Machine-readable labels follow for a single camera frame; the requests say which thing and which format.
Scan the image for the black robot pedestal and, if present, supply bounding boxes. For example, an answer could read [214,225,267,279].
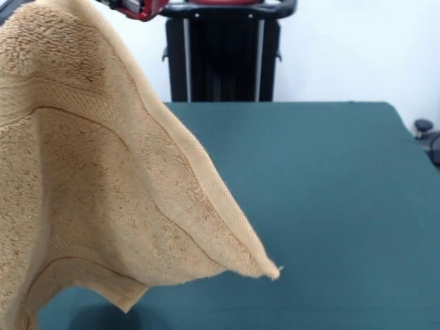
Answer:
[158,0,297,103]

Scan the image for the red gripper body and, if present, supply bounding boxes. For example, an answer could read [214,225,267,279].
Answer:
[98,0,170,23]

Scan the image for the grey office chair base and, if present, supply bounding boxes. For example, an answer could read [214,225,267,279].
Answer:
[413,118,440,162]

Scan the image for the tan terry towel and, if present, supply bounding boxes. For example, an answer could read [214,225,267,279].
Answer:
[0,0,285,330]

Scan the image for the dark green table cloth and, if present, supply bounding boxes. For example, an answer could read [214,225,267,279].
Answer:
[36,101,440,330]

